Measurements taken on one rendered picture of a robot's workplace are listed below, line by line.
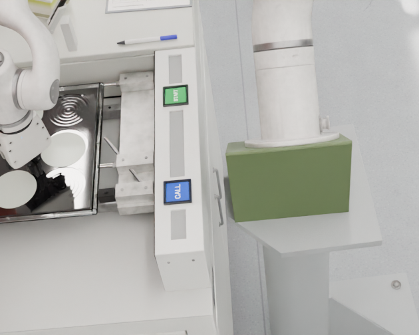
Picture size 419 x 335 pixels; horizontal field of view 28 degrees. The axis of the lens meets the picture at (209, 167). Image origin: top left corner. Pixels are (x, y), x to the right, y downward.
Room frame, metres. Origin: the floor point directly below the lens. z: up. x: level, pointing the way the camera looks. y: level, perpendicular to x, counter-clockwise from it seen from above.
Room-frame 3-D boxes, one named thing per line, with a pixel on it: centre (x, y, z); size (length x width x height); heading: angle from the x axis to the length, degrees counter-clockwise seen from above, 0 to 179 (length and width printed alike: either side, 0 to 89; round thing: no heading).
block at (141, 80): (1.38, 0.13, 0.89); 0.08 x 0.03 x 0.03; 85
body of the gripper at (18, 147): (1.16, 0.37, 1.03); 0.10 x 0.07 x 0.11; 126
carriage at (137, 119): (1.22, 0.15, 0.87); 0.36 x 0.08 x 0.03; 175
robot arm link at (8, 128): (1.16, 0.37, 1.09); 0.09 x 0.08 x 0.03; 126
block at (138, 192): (1.06, 0.16, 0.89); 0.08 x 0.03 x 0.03; 85
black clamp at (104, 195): (1.07, 0.22, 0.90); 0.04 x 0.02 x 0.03; 85
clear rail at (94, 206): (1.21, 0.23, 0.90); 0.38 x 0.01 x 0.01; 175
